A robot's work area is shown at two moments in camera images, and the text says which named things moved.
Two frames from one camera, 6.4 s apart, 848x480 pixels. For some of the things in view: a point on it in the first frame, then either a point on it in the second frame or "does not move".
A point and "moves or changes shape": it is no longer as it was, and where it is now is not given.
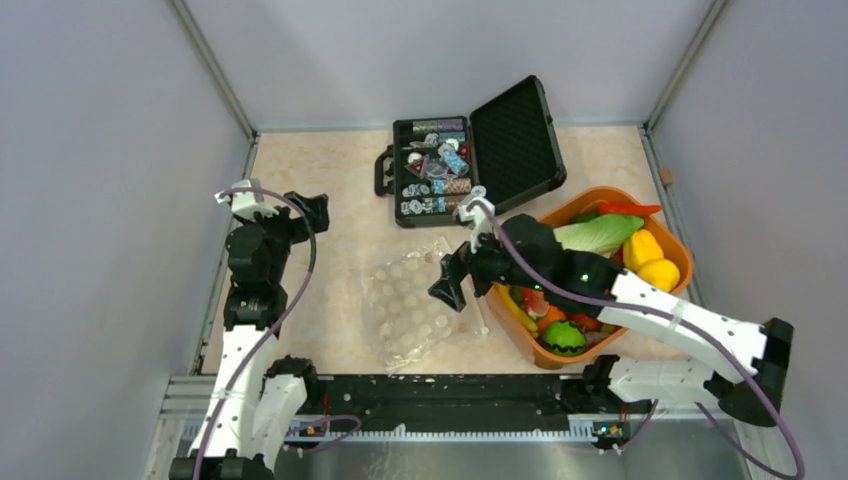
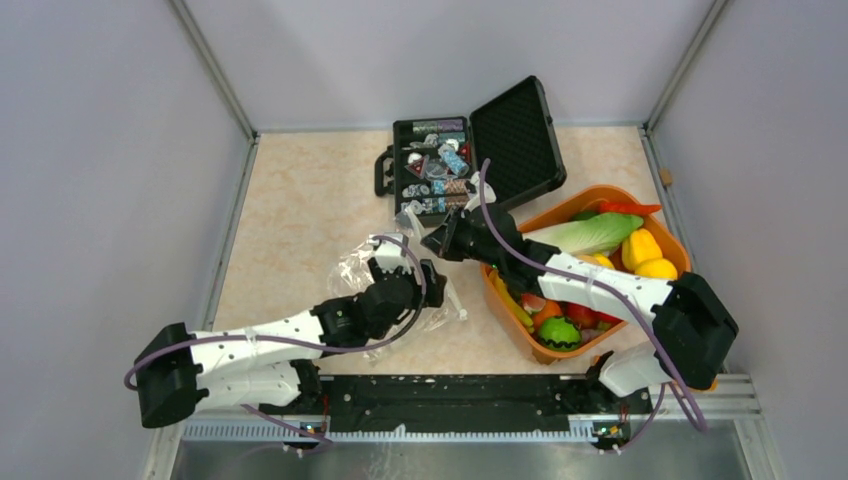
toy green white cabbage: (604, 234) does not move
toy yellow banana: (509, 301) does not move
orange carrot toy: (627, 208) does not move
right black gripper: (458, 265) to (442, 240)
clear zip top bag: (410, 321) moves or changes shape
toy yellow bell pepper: (639, 248) does not move
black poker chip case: (509, 147) does not move
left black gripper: (313, 209) to (434, 285)
